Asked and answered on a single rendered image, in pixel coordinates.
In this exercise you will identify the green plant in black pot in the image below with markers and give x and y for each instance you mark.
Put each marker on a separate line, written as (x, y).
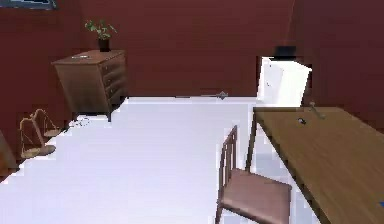
(102, 34)

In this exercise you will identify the brown wooden table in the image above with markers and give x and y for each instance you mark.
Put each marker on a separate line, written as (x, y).
(333, 160)

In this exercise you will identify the black box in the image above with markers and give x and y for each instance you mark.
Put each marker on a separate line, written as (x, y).
(285, 52)

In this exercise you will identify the brown wooden chair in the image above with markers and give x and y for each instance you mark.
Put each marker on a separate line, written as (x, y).
(253, 193)

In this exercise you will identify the small blue object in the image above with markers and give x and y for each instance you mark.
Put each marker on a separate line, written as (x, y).
(382, 204)

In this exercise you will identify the brown chest of drawers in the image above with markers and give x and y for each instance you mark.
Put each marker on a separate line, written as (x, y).
(87, 78)

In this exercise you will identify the framed wall picture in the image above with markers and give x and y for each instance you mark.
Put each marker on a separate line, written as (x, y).
(30, 3)

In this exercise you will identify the grey key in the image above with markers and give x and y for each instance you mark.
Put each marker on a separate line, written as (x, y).
(316, 110)

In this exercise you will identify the white cabinet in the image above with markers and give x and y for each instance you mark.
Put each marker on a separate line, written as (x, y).
(280, 83)

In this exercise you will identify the small grey flat object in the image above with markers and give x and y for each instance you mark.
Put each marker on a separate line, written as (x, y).
(80, 57)

